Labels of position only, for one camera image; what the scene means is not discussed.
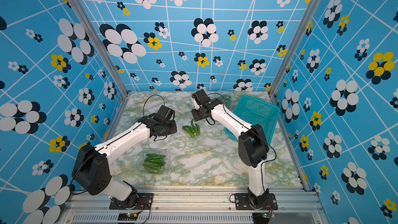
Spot green circuit board left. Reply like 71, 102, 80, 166
117, 213, 139, 223

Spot aluminium corner post left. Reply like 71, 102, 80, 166
69, 0, 129, 97

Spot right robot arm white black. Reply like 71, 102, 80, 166
192, 100, 269, 209

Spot green peppers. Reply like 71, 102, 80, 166
143, 153, 167, 174
182, 119, 201, 138

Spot teal plastic basket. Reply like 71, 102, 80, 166
233, 95, 279, 144

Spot aluminium corner post right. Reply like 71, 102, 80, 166
269, 0, 321, 99

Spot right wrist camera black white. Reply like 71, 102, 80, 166
192, 89, 210, 110

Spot aluminium corner post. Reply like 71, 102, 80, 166
269, 0, 321, 99
69, 0, 129, 97

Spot circuit board right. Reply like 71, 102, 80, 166
252, 213, 275, 224

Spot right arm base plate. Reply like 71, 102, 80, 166
233, 194, 278, 211

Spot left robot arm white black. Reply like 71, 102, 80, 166
72, 116, 177, 209

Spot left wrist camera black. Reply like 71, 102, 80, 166
155, 105, 175, 123

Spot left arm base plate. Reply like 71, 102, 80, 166
109, 193, 154, 211

